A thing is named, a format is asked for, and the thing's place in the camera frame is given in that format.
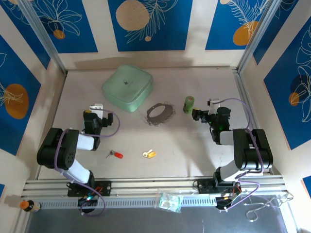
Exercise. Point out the small red screwdriver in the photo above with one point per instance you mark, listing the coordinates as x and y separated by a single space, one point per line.
118 154

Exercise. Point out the yellow capped key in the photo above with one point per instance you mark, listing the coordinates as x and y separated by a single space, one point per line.
151 154

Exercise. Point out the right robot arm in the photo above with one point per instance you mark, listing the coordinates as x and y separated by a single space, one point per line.
252 150

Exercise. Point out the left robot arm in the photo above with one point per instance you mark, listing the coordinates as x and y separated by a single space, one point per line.
58 150

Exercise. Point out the green cylindrical can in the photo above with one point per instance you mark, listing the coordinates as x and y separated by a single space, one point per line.
188 105

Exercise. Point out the mint green zip case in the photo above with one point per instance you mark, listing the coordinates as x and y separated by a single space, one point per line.
126 87

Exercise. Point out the black controller box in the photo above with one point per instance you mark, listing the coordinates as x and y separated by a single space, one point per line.
226 201
88 201

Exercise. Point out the clear plastic zip bag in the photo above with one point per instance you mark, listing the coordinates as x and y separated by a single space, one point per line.
168 202

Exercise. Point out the brown bottle with orange cap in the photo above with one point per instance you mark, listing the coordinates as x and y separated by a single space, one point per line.
31 205

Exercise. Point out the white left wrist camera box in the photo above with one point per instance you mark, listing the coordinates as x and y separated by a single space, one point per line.
96 108

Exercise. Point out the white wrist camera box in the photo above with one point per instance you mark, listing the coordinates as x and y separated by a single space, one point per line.
96 108
215 103

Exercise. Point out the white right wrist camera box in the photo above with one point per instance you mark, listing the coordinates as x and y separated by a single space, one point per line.
215 103

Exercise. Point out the aluminium side rail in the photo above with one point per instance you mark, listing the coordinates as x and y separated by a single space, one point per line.
251 116
52 121

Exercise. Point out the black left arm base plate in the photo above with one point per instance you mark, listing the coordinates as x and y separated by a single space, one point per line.
104 188

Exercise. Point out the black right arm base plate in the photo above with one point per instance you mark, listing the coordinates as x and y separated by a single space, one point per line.
205 187

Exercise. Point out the aluminium mounting rail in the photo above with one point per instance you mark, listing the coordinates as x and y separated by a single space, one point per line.
145 187

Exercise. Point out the aluminium frame post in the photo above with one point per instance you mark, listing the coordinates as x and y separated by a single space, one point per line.
43 36
258 36

